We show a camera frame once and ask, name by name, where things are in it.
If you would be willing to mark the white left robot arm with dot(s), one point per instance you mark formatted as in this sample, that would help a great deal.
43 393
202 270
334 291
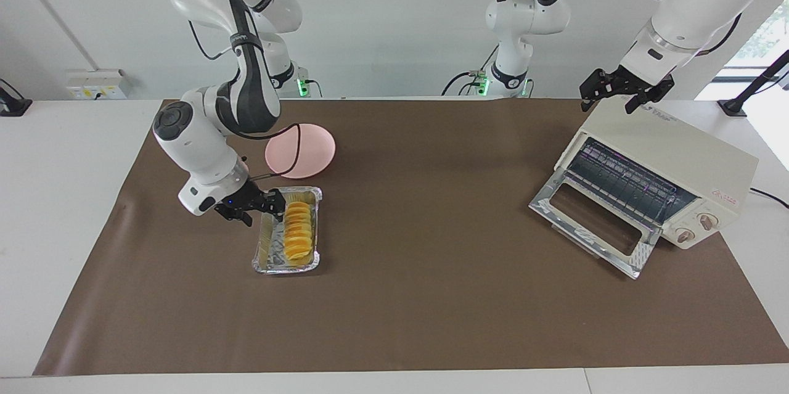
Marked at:
696 5

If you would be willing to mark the aluminium foil tray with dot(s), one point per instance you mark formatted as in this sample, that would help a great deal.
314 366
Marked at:
268 252

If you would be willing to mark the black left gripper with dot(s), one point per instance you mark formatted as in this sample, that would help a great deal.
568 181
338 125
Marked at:
622 82

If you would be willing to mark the bright window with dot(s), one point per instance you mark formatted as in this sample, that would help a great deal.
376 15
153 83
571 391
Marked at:
767 36

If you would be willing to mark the long black pole stand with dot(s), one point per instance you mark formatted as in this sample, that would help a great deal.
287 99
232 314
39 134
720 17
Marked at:
749 89

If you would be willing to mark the brown table mat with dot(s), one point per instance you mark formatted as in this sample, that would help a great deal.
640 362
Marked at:
431 270

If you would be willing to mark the small oven knob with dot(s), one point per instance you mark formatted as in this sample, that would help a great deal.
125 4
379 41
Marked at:
684 235

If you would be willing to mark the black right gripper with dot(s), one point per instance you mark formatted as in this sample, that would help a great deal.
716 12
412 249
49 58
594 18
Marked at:
246 200

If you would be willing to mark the glass oven door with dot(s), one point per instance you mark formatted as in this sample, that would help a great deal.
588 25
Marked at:
641 255

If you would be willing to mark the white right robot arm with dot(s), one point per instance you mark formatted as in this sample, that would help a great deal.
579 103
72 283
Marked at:
197 147

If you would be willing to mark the cream toaster oven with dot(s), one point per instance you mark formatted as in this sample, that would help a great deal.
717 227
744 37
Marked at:
678 147

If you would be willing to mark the short black clamp stand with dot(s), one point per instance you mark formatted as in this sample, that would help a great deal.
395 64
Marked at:
12 105

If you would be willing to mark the golden ridged bread loaf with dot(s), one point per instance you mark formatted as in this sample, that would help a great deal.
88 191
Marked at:
298 230

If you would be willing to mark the white wall socket box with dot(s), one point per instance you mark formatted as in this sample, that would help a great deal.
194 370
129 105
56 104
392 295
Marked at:
92 87

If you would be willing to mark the pink round plate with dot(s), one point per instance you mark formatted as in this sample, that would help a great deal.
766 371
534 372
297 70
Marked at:
315 150

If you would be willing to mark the large oven knob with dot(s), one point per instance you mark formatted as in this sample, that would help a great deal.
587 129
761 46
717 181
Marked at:
709 220

